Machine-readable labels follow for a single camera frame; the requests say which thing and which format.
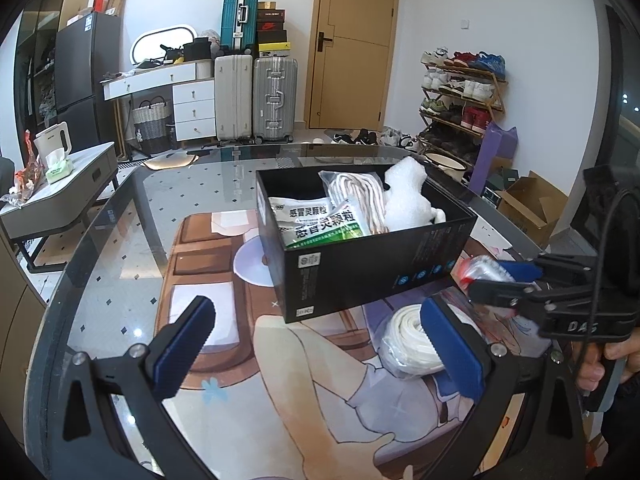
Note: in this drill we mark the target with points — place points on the white rope bag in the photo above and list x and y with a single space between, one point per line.
405 349

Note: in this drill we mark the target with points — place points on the white foam block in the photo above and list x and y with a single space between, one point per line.
405 205

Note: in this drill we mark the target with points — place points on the purple bag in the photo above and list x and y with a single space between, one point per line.
497 143

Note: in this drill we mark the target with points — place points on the silver white medicine pouch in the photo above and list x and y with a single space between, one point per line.
294 217

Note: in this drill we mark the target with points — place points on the wooden door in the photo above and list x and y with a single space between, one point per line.
351 49

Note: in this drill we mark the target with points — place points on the grey side table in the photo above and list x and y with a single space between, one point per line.
57 207

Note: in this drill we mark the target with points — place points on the black refrigerator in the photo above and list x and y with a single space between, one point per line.
85 53

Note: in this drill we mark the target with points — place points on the oval mirror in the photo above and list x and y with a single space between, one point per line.
155 43

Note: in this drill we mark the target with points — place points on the white dresser desk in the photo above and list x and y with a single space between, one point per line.
189 89

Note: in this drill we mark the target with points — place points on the black cardboard box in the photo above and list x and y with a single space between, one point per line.
319 280

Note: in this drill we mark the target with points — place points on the teal suitcase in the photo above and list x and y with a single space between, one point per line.
239 26

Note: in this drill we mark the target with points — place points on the person's right hand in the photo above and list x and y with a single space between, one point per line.
592 369

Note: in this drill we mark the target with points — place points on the green tissue pack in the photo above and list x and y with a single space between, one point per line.
58 166

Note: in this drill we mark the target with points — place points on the silver suitcase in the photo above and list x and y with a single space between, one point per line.
274 99

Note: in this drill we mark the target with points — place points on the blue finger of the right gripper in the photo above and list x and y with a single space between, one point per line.
552 268
518 296

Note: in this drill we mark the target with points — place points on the white electric kettle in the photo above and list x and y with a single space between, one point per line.
51 139

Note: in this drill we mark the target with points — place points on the red white snack packet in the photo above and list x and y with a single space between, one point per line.
468 270

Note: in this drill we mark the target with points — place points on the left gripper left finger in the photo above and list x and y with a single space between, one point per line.
90 442

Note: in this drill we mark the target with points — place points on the white suitcase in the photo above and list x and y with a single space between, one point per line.
233 76

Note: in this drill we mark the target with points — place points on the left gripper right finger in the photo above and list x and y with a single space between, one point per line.
547 440

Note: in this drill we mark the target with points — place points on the wooden shoe rack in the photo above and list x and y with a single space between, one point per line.
462 95

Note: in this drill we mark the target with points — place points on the green medicine packet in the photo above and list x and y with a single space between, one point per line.
345 222

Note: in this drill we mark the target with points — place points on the cardboard box on floor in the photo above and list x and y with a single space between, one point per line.
534 205

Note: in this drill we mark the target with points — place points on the stack of shoe boxes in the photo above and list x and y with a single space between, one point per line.
271 32

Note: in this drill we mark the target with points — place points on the tall black cabinet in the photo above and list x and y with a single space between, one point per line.
34 98

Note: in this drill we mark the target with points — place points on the anime print desk mat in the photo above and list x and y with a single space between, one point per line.
309 400

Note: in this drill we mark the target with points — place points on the woven laundry basket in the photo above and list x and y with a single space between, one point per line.
150 125

